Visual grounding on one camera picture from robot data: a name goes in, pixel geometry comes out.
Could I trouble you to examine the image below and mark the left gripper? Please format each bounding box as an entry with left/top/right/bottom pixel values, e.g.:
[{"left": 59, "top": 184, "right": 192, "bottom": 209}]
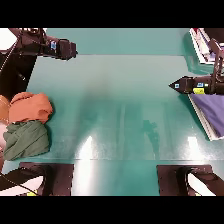
[{"left": 57, "top": 38, "right": 79, "bottom": 61}]

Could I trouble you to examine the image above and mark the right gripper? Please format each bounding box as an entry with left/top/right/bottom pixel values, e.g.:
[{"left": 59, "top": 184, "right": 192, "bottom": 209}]
[{"left": 183, "top": 75, "right": 215, "bottom": 96}]

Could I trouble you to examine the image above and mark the orange T-shirt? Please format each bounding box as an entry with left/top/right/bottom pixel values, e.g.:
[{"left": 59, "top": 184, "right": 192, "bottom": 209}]
[{"left": 8, "top": 92, "right": 54, "bottom": 125}]

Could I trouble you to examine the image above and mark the purple garment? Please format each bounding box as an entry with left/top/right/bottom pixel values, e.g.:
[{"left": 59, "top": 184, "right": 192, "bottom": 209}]
[{"left": 189, "top": 93, "right": 224, "bottom": 139}]

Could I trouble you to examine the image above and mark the stack of folded clothes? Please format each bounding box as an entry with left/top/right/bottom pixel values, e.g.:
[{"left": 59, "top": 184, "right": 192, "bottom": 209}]
[{"left": 188, "top": 27, "right": 224, "bottom": 65}]

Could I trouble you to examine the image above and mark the brown garment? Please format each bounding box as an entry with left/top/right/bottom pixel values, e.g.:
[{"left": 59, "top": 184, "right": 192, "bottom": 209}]
[{"left": 0, "top": 94, "right": 11, "bottom": 124}]

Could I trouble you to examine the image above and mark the green garment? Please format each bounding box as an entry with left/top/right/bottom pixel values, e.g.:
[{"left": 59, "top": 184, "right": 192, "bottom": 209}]
[{"left": 2, "top": 120, "right": 51, "bottom": 162}]

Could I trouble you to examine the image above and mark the pale pink garment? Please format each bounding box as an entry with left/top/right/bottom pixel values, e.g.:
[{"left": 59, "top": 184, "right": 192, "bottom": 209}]
[{"left": 0, "top": 123, "right": 8, "bottom": 151}]

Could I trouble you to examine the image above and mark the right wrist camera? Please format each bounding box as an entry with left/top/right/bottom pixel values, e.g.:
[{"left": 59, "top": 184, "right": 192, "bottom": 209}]
[{"left": 208, "top": 37, "right": 224, "bottom": 84}]

